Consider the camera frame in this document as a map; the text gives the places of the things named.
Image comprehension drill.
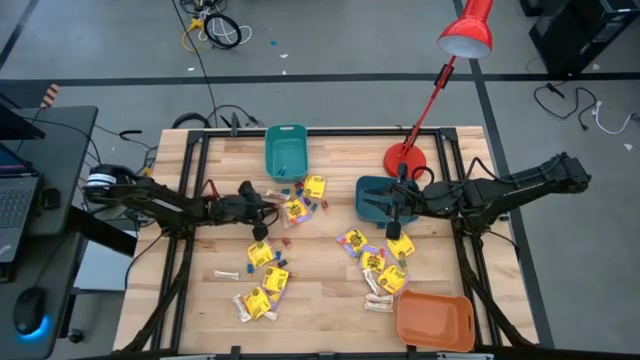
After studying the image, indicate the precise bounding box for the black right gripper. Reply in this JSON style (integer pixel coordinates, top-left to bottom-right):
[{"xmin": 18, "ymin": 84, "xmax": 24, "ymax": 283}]
[{"xmin": 360, "ymin": 163, "xmax": 431, "ymax": 241}]

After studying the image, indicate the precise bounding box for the thick black hose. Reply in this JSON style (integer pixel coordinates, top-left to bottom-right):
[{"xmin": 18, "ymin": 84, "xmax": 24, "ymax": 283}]
[{"xmin": 171, "ymin": 112, "xmax": 212, "ymax": 130}]

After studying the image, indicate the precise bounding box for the grey laptop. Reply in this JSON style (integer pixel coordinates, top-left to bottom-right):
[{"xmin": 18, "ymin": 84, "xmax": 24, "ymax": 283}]
[{"xmin": 0, "ymin": 142, "xmax": 42, "ymax": 265}]

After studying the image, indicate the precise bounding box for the black side desk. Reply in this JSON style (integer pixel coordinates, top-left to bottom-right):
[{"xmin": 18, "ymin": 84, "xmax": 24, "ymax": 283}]
[{"xmin": 0, "ymin": 104, "xmax": 139, "ymax": 360}]

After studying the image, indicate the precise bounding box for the orange black striped ramp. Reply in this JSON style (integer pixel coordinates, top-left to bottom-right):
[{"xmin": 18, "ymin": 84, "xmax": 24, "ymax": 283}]
[{"xmin": 39, "ymin": 83, "xmax": 62, "ymax": 109}]

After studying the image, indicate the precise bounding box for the orange plastic bin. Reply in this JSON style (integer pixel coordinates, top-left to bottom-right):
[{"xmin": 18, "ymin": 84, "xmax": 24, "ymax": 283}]
[{"xmin": 396, "ymin": 289, "xmax": 476, "ymax": 353}]

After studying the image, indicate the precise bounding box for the dark teal plastic bin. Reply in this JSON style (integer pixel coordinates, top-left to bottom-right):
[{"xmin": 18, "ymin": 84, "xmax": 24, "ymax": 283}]
[{"xmin": 354, "ymin": 175, "xmax": 422, "ymax": 229}]

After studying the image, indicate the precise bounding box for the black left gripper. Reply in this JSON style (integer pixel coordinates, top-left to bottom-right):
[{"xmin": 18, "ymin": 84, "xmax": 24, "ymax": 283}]
[{"xmin": 214, "ymin": 179, "xmax": 281, "ymax": 242}]

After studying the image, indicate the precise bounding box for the white floor cable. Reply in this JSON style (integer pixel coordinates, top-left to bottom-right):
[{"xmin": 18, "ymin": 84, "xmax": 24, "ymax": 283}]
[
  {"xmin": 591, "ymin": 99, "xmax": 636, "ymax": 136},
  {"xmin": 197, "ymin": 19, "xmax": 254, "ymax": 49}
]

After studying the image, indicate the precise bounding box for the black computer tower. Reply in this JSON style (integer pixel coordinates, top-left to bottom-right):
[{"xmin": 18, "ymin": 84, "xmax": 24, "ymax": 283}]
[{"xmin": 528, "ymin": 0, "xmax": 640, "ymax": 77}]

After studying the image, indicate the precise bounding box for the black computer mouse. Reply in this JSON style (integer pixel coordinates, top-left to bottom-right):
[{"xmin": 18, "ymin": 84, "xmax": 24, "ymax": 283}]
[{"xmin": 13, "ymin": 286, "xmax": 51, "ymax": 341}]

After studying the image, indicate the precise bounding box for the black cable coil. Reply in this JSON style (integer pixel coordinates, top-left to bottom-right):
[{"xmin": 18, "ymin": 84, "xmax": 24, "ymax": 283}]
[{"xmin": 203, "ymin": 12, "xmax": 244, "ymax": 50}]

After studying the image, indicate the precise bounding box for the dark flat monitor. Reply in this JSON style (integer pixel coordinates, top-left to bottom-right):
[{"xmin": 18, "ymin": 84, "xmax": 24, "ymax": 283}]
[{"xmin": 0, "ymin": 102, "xmax": 47, "ymax": 142}]

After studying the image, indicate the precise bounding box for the small black desk device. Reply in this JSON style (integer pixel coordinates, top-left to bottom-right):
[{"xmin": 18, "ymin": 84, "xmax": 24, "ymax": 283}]
[{"xmin": 40, "ymin": 187, "xmax": 62, "ymax": 211}]

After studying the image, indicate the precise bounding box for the yellow floor cable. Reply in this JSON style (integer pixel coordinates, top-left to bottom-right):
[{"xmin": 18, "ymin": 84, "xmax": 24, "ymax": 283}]
[{"xmin": 180, "ymin": 17, "xmax": 206, "ymax": 54}]

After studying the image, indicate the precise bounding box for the long black floor cable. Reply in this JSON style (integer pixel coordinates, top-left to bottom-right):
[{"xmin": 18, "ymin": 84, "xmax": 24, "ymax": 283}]
[{"xmin": 171, "ymin": 0, "xmax": 221, "ymax": 129}]

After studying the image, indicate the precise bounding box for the black floor cable with plug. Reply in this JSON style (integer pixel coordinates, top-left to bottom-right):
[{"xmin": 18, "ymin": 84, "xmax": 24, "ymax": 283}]
[{"xmin": 533, "ymin": 82, "xmax": 600, "ymax": 133}]

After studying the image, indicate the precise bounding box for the red desk lamp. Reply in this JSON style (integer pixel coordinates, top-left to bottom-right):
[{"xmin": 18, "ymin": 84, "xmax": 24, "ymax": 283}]
[{"xmin": 382, "ymin": 0, "xmax": 496, "ymax": 181}]

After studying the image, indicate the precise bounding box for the light teal plastic bin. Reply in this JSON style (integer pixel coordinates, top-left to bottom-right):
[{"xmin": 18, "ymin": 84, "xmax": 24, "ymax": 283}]
[{"xmin": 264, "ymin": 123, "xmax": 310, "ymax": 184}]

